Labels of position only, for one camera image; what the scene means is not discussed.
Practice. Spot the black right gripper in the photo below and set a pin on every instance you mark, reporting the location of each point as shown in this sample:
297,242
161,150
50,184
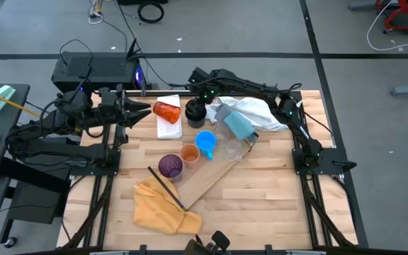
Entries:
199,102

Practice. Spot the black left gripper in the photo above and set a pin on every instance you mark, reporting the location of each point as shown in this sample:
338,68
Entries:
108,106

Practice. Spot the black plastic cup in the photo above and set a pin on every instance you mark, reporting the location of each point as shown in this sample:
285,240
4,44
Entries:
194,115

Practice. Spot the orange translucent tumbler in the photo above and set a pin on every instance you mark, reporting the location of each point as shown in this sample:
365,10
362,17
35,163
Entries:
166,112

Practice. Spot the blue plastic mug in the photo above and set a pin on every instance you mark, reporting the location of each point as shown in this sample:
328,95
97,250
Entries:
205,141

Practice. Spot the white napkin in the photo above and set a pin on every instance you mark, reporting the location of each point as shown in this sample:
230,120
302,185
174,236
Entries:
168,131

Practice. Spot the peach plastic cup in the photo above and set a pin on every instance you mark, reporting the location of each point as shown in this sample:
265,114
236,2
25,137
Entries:
190,154

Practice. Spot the clear plastic cup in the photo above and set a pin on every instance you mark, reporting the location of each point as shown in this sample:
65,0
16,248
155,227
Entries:
231,150

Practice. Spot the purple faceted plastic tumbler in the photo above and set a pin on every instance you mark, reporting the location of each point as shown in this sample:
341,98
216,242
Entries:
170,166

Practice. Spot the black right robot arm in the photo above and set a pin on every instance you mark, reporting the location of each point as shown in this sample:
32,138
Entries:
253,90

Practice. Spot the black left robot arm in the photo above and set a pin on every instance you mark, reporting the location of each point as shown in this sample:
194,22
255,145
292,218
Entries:
48,131

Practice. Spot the grey cloth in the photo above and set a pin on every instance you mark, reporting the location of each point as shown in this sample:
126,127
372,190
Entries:
222,112

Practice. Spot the teal cloth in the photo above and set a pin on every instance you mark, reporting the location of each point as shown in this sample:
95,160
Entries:
239,125

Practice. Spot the black computer tower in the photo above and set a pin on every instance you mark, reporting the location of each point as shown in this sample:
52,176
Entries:
97,67

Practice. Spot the white cloth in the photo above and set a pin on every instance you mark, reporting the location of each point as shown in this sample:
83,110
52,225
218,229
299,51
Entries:
260,113

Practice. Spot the wooden board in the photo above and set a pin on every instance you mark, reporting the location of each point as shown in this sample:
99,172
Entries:
204,180

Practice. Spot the yellow waffle cloth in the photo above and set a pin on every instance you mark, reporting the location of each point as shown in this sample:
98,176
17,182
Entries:
161,212

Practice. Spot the mint green stapler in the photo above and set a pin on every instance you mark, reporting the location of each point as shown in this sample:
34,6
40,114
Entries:
0,97

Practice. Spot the black equipment box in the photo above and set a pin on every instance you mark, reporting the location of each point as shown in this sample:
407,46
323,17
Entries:
34,202

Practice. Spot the red chair base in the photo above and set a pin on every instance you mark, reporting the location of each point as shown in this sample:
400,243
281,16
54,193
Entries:
402,21

